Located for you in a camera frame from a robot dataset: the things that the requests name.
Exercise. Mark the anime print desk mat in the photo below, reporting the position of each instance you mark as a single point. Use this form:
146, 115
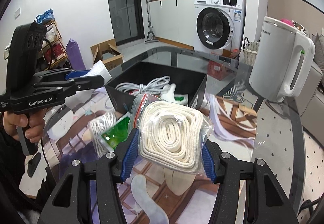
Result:
167, 183

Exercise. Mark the white wicker basket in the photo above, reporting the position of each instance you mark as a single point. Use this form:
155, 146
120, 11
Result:
250, 50

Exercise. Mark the grey sofa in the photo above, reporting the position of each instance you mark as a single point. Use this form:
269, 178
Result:
310, 103

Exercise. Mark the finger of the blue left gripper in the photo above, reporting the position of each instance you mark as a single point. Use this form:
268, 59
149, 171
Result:
76, 74
84, 83

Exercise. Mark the brown cardboard box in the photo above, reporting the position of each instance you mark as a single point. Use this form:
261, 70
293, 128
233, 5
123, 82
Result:
108, 53

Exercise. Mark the dark glass door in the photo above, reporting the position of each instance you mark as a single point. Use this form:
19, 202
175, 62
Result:
127, 20

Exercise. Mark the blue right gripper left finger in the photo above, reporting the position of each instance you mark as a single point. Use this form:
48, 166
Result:
130, 155

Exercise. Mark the person's left hand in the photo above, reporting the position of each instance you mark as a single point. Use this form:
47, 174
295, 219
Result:
34, 123

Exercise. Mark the purple rolled yoga mat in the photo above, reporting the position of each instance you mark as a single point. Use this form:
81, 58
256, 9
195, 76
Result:
74, 55

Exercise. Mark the green white medicine packet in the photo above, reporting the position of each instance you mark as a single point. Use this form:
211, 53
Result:
118, 133

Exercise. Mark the floor mop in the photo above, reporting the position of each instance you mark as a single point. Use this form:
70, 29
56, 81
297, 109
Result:
151, 38

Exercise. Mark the white plush snake toy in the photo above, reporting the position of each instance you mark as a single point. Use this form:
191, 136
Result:
167, 93

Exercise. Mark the pink plush pile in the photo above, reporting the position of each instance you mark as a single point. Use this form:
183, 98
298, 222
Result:
289, 22

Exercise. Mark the red white snack packet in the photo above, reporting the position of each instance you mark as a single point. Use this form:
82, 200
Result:
134, 93

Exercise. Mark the white kitchen cabinet counter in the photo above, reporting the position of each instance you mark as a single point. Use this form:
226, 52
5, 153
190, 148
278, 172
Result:
174, 21

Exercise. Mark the white foam piece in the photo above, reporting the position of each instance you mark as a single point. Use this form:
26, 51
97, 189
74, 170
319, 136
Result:
99, 69

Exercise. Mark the white front-load washing machine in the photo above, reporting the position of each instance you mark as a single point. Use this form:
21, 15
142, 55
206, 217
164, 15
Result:
219, 25

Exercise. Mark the wooden shoe rack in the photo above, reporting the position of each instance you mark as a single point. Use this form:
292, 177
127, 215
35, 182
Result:
53, 52

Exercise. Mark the black open storage box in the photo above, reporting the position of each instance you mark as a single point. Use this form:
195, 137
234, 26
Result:
150, 78

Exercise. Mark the white electric kettle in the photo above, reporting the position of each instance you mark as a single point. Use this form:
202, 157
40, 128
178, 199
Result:
283, 61

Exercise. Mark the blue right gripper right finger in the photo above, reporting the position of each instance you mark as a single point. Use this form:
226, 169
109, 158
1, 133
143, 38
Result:
210, 161

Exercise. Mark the grey cushion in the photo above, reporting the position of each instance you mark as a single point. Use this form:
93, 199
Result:
319, 51

